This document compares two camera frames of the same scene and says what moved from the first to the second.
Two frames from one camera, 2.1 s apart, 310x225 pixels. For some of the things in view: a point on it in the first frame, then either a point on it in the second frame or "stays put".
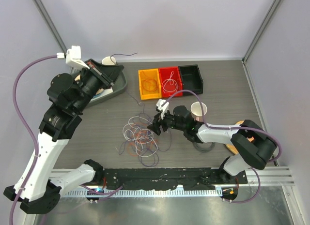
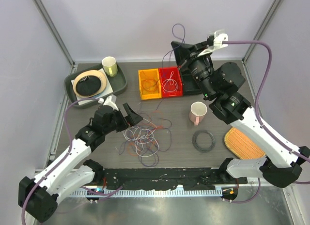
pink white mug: x=197 y=111 stays put
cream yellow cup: x=107 y=60 stays put
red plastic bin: x=171 y=82 stays put
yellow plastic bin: x=149 y=83 stays put
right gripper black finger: x=155 y=127 to x=181 y=51
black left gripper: x=106 y=82 to x=132 y=118
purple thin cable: x=140 y=103 to x=167 y=53
